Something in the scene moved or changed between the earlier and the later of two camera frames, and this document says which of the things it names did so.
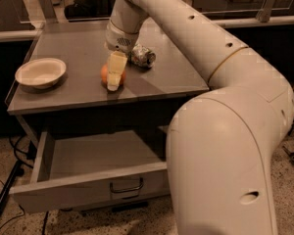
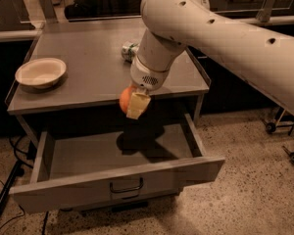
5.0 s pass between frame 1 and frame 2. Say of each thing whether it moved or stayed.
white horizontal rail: stayed
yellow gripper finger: moved
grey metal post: stayed
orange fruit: moved
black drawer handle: stayed
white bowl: stayed
